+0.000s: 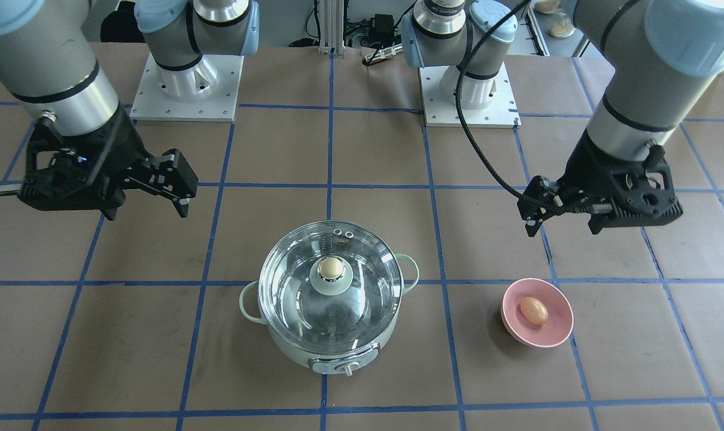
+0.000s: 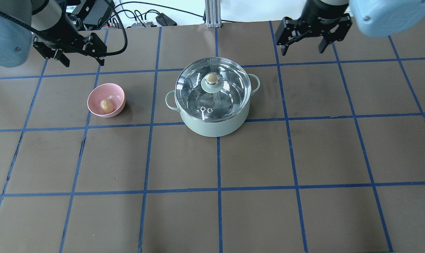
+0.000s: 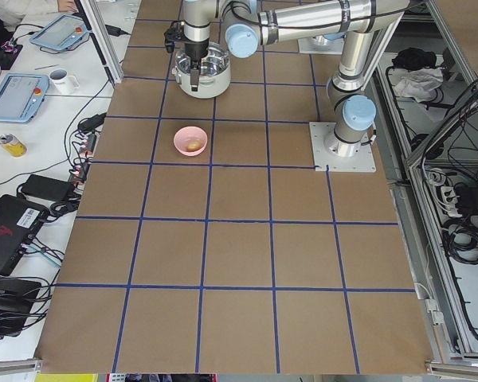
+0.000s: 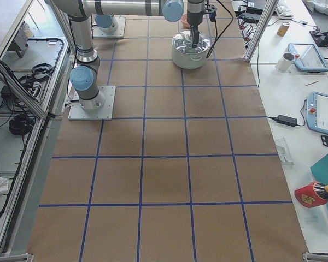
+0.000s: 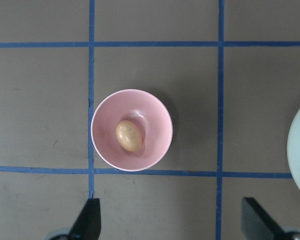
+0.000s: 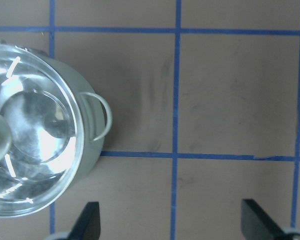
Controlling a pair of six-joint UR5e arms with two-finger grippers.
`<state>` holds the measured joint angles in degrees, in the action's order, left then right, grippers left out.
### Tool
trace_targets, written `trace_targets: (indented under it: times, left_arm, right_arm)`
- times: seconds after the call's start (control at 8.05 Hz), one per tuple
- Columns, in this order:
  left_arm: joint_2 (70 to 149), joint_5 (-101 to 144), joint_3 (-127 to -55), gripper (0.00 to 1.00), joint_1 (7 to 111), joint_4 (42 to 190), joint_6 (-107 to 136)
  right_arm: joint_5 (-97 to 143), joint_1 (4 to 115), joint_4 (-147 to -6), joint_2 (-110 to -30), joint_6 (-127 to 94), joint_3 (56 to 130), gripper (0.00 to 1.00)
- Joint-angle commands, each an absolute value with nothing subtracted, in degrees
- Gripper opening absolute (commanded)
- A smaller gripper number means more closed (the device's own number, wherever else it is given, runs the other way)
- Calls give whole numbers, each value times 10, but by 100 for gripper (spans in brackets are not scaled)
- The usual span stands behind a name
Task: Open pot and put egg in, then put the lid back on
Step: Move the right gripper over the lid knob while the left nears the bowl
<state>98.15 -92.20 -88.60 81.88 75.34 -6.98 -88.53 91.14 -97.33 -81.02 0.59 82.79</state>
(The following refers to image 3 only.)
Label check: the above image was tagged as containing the black mini computer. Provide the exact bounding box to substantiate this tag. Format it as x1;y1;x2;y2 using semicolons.
0;194;49;276

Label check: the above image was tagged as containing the black power brick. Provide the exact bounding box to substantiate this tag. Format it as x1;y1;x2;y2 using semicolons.
19;174;75;201

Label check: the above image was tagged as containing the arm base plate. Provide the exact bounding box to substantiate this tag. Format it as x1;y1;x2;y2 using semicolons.
309;122;377;173
298;33;345;55

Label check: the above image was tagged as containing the black power adapter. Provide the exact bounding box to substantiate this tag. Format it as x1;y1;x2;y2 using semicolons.
105;24;129;37

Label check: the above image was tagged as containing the glass pot lid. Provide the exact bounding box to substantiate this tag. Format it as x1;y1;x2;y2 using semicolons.
175;42;229;77

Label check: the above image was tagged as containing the blue teach pendant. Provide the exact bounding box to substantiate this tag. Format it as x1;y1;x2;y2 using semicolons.
29;14;88;52
0;73;49;123

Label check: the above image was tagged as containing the far blue teach pendant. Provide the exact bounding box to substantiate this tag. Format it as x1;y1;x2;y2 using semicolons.
29;14;88;52

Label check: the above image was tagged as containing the aluminium frame post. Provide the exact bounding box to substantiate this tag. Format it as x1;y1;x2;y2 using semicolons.
75;0;123;86

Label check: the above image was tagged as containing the pale green cooking pot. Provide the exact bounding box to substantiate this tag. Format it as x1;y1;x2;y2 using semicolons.
171;45;232;99

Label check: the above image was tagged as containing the white cloth pile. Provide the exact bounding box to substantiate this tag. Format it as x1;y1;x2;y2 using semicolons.
394;68;444;103

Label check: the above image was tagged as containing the brown egg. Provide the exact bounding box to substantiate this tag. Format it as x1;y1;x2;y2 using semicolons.
186;141;202;152

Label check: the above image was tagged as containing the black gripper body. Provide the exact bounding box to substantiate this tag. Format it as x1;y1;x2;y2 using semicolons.
163;21;208;60

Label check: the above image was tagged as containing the yellow drink can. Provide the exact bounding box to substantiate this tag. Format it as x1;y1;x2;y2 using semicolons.
0;134;27;158

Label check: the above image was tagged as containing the pink plastic bowl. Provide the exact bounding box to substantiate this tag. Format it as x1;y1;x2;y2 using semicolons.
173;126;208;157

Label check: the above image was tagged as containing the black cloth pile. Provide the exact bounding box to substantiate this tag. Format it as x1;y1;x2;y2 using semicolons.
392;47;437;71

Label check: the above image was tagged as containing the white mug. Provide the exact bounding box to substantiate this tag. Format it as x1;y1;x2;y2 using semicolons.
49;68;80;96

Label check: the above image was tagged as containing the near blue teach pendant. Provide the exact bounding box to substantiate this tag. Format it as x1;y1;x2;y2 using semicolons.
0;73;49;123

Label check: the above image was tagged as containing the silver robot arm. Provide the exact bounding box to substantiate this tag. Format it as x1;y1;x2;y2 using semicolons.
220;1;409;158
163;0;219;92

